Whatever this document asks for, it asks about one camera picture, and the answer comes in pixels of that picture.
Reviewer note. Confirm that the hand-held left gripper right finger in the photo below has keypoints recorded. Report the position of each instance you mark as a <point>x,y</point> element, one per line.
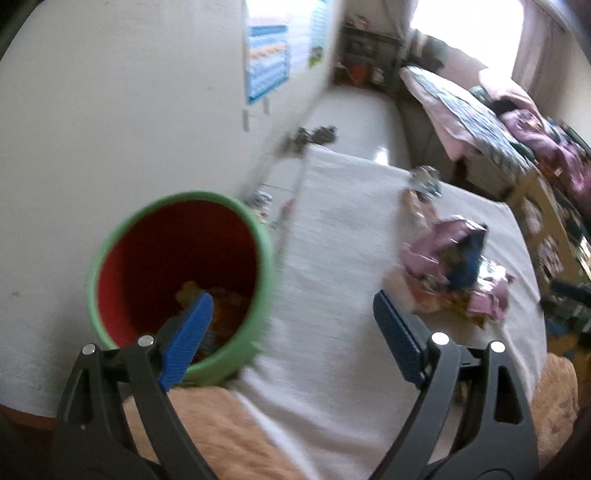
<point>399,341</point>

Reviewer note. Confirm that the dark toy heap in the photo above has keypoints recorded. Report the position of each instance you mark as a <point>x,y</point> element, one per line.
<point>314,136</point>

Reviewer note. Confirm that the white green wall poster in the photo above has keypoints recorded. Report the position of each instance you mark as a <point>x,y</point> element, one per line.
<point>318,32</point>

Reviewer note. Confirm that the pink beige wrapper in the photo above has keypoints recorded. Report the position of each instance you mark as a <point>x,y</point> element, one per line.
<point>418,207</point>

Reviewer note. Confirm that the printed cardboard box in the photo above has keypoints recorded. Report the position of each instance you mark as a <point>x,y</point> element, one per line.
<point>549,221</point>

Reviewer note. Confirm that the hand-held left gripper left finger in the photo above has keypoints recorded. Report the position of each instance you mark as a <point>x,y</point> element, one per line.
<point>187,341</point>

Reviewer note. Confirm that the pale curtain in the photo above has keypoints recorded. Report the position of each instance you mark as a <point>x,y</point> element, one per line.
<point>540,41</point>

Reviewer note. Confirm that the bright window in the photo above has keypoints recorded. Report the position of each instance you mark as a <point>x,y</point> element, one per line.
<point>466,32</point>

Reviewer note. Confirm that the blue silver wrapper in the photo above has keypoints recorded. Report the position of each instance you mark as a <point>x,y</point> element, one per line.
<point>425,180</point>

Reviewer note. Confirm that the pink clothes heap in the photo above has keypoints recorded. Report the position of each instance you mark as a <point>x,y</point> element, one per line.
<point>540,124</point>

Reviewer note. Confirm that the white cloth mat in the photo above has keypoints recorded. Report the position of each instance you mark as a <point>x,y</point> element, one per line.
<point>341,258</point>

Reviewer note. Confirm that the dark bundle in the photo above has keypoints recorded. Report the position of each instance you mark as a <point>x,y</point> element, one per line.
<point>568,304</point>

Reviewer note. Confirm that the pile of snack wrappers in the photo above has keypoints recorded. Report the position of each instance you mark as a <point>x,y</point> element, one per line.
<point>443,258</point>

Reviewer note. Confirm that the green bin with red inside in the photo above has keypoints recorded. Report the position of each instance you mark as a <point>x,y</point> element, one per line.
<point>161,258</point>

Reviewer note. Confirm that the blue wall poster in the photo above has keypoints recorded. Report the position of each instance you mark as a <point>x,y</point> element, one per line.
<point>268,64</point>

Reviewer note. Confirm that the yellow snack wrapper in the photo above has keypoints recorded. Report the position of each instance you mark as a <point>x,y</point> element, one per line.
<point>226,307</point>

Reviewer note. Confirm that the dark storage shelf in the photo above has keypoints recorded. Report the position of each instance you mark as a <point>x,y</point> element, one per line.
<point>364,50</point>

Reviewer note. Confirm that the camouflage cloth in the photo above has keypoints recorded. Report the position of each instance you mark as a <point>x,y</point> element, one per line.
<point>431,48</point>

